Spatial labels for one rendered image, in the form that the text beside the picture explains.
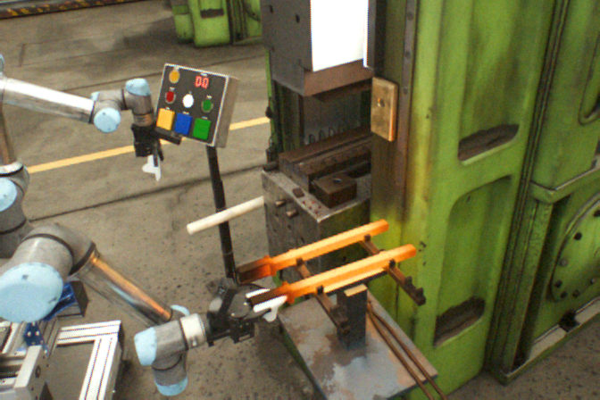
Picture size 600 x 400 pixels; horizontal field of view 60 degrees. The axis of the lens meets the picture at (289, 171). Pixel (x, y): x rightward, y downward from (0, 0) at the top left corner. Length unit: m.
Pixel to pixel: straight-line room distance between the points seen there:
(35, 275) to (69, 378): 1.25
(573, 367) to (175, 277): 1.93
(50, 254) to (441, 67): 0.99
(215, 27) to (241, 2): 0.43
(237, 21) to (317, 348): 5.29
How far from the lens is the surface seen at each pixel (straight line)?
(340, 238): 1.46
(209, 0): 6.47
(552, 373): 2.58
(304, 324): 1.60
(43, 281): 1.14
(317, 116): 2.02
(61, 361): 2.42
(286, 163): 1.86
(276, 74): 1.74
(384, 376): 1.49
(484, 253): 2.02
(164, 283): 2.91
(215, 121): 2.05
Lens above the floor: 1.90
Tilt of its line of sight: 31 degrees down
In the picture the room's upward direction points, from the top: 4 degrees counter-clockwise
